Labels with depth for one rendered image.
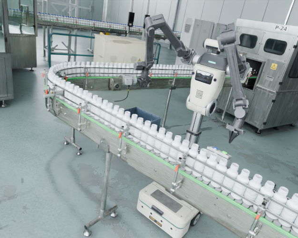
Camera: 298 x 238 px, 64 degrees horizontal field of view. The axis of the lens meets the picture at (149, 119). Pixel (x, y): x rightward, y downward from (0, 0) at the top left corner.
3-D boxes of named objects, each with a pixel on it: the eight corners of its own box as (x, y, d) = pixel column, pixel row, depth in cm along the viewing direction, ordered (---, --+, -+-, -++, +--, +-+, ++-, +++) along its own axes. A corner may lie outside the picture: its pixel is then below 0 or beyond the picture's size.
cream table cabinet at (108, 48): (129, 82, 660) (135, 38, 612) (140, 89, 614) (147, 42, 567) (91, 82, 599) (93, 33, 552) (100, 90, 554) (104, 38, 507)
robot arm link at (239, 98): (238, 30, 128) (217, 36, 133) (237, 31, 123) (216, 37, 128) (250, 103, 142) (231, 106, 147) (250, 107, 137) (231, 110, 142)
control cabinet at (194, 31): (189, 78, 824) (203, 19, 747) (199, 82, 787) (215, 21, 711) (170, 78, 779) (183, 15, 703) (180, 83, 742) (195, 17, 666)
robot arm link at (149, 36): (156, 28, 154) (152, 15, 159) (147, 29, 153) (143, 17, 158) (153, 68, 193) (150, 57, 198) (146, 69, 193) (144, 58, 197)
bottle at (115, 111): (119, 127, 177) (122, 106, 170) (113, 129, 173) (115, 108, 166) (115, 124, 181) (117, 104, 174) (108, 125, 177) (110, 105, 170)
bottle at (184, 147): (176, 160, 148) (181, 137, 141) (185, 163, 147) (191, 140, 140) (174, 165, 143) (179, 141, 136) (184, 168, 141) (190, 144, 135)
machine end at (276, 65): (251, 106, 642) (279, 27, 562) (300, 127, 546) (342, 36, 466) (210, 110, 555) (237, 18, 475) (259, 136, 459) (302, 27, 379)
